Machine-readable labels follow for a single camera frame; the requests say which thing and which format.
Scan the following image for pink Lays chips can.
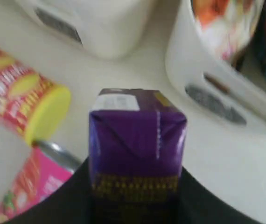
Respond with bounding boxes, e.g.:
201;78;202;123
0;140;81;224

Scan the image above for cream bin with square mark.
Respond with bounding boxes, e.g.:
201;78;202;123
14;0;182;59

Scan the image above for purple drink carton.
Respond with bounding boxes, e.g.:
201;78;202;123
89;88;187;224

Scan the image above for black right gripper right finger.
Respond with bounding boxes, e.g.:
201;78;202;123
176;168;259;224

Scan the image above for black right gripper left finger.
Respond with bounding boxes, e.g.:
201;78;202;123
6;158;93;224

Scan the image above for orange white noodle bag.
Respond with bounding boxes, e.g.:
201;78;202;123
192;0;264;63

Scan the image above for yellow Lays chips can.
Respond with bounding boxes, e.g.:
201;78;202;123
0;49;71;145

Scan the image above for cream bin with circle mark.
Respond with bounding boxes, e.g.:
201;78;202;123
165;0;266;135

